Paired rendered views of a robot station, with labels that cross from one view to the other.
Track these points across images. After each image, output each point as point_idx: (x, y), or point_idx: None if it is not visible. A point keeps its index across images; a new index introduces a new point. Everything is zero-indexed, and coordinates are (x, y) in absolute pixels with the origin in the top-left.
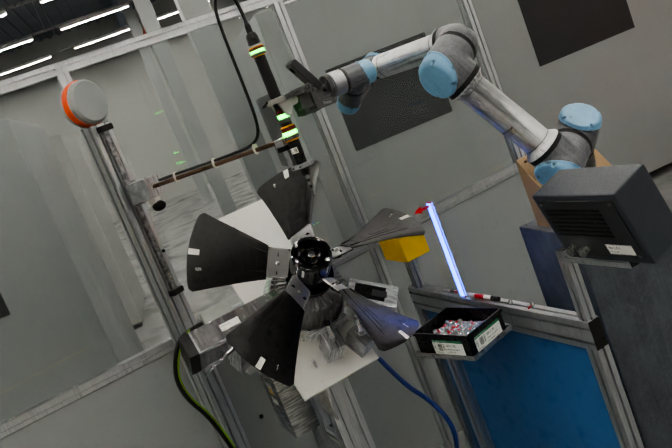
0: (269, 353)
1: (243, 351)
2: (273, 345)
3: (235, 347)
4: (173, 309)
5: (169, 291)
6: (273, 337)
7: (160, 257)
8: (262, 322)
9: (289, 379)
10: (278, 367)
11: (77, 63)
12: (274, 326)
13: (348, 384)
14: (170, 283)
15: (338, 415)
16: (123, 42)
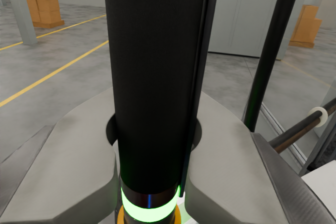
0: (117, 202)
1: (118, 179)
2: (118, 206)
3: (119, 172)
4: (302, 171)
5: (311, 162)
6: (119, 206)
7: (333, 141)
8: (121, 194)
9: (115, 222)
10: (116, 212)
11: None
12: (120, 207)
13: None
14: (318, 161)
15: None
16: None
